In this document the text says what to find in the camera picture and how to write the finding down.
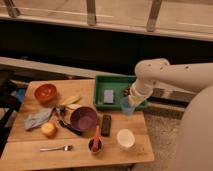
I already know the black chair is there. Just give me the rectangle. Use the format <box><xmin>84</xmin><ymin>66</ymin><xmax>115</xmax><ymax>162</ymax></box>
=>
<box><xmin>0</xmin><ymin>70</ymin><xmax>21</xmax><ymax>156</ymax></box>

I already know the black remote control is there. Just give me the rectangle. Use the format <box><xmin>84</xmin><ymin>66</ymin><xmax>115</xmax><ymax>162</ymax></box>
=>
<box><xmin>101</xmin><ymin>115</ymin><xmax>111</xmax><ymax>136</ymax></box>

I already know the wooden table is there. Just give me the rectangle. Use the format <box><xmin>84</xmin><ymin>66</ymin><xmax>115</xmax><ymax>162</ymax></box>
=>
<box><xmin>0</xmin><ymin>81</ymin><xmax>154</xmax><ymax>171</ymax></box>

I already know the blue plastic cup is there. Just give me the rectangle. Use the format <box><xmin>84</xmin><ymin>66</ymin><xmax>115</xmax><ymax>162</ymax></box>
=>
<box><xmin>120</xmin><ymin>97</ymin><xmax>135</xmax><ymax>116</ymax></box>

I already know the metal fork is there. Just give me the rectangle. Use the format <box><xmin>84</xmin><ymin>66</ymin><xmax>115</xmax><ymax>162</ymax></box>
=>
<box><xmin>40</xmin><ymin>145</ymin><xmax>73</xmax><ymax>152</ymax></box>

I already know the red orange utensil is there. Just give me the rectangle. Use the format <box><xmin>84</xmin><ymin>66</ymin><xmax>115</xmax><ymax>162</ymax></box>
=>
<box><xmin>92</xmin><ymin>125</ymin><xmax>100</xmax><ymax>153</ymax></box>

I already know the white plastic cup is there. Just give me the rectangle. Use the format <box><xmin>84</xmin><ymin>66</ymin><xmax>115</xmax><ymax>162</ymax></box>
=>
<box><xmin>116</xmin><ymin>129</ymin><xmax>135</xmax><ymax>149</ymax></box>

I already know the purple bowl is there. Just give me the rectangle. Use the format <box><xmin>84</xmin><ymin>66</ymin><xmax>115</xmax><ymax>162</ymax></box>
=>
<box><xmin>70</xmin><ymin>106</ymin><xmax>98</xmax><ymax>132</ymax></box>

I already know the green plastic tray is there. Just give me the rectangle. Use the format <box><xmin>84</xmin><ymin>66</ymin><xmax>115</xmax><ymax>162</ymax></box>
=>
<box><xmin>93</xmin><ymin>74</ymin><xmax>149</xmax><ymax>112</ymax></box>

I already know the yellow banana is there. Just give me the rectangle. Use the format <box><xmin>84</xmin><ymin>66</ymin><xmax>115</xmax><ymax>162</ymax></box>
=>
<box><xmin>60</xmin><ymin>95</ymin><xmax>81</xmax><ymax>105</ymax></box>

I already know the red bowl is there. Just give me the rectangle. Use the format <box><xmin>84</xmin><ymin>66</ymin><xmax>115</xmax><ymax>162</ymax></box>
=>
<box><xmin>34</xmin><ymin>84</ymin><xmax>57</xmax><ymax>104</ymax></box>

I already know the grey blue sponge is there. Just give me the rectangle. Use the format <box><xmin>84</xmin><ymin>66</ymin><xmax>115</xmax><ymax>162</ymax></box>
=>
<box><xmin>103</xmin><ymin>90</ymin><xmax>114</xmax><ymax>104</ymax></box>

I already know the orange apple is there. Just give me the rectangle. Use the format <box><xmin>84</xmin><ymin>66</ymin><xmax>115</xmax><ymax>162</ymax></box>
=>
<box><xmin>41</xmin><ymin>122</ymin><xmax>57</xmax><ymax>137</ymax></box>

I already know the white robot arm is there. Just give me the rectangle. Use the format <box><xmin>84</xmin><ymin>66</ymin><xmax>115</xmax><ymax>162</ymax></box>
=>
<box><xmin>128</xmin><ymin>58</ymin><xmax>213</xmax><ymax>171</ymax></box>

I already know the black handled tool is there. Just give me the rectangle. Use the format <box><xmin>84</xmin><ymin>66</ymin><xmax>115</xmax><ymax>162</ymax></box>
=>
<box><xmin>55</xmin><ymin>106</ymin><xmax>82</xmax><ymax>136</ymax></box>

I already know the dark cup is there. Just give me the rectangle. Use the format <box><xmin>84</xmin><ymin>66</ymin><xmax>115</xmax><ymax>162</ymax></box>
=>
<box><xmin>88</xmin><ymin>139</ymin><xmax>104</xmax><ymax>155</ymax></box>

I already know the grey blue cloth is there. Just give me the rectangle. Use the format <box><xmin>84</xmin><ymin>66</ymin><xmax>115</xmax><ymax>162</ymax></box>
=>
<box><xmin>24</xmin><ymin>108</ymin><xmax>52</xmax><ymax>131</ymax></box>

